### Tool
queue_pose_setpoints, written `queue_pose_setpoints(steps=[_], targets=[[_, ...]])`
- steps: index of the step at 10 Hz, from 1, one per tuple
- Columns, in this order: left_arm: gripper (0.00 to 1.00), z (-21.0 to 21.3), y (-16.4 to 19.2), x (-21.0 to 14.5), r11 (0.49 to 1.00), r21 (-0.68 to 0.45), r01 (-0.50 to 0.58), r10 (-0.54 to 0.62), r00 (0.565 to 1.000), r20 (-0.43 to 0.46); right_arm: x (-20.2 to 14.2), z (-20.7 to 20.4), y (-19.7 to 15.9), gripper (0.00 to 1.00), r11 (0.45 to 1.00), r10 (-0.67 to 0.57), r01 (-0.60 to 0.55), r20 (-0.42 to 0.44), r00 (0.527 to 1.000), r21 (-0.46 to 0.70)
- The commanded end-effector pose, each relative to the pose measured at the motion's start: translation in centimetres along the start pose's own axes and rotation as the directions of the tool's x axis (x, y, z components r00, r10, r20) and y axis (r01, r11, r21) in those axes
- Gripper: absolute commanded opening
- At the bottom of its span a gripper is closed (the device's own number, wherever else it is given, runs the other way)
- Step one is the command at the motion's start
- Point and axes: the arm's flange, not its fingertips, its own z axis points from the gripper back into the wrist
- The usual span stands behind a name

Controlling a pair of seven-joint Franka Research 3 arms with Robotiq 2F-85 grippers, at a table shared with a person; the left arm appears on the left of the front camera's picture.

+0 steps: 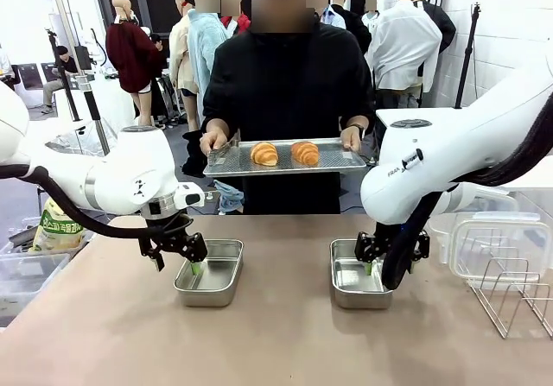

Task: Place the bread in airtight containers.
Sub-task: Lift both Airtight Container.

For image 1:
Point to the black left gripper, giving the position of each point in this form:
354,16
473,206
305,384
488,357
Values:
166,232

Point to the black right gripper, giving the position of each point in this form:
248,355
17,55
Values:
382,237

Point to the clear plastic snap lid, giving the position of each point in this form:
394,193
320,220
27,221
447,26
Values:
497,239
440,239

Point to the golden croissant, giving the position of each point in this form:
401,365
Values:
264,153
306,153

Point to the perforated metal baking tray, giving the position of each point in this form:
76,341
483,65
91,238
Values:
285,169

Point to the person's right forearm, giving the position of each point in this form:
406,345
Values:
216,124

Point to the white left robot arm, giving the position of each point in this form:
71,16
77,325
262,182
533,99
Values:
129,166

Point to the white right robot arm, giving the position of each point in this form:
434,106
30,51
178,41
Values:
432,161

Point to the person's left forearm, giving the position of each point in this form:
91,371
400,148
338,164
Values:
357,119

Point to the person's left hand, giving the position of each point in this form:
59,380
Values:
352,137

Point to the person's right hand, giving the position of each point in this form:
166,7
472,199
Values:
214,140

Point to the rectangular steel container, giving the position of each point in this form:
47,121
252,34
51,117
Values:
350,284
216,282

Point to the blue cloth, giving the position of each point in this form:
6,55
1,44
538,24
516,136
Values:
231,196

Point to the black clothes pile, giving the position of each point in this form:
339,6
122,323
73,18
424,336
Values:
194,157

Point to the yellow green printed bag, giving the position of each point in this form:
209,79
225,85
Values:
56,230

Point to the dark wristwatch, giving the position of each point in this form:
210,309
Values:
357,126

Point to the clear plastic bin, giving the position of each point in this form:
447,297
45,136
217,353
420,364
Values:
26,273

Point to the beige shirt mannequin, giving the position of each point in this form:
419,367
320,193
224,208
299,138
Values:
179,58

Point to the person in black shirt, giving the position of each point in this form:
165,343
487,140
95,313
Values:
281,79

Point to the black tripod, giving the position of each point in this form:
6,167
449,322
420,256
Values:
65,79
467,58

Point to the burgundy sweater mannequin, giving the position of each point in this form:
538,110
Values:
129,53

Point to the light blue shirt mannequin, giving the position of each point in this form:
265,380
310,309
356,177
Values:
205,45

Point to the metal light stand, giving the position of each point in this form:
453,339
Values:
83,58

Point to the black jacket mannequin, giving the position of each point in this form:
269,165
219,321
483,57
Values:
445,27
356,32

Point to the seated person in black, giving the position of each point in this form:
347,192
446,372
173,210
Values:
65,64

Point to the black chair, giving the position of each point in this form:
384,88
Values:
30,77

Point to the blue white shirt mannequin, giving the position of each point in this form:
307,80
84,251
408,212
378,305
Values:
332,19

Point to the red garment mannequin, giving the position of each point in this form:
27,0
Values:
243,23

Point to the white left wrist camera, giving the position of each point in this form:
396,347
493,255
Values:
192,196

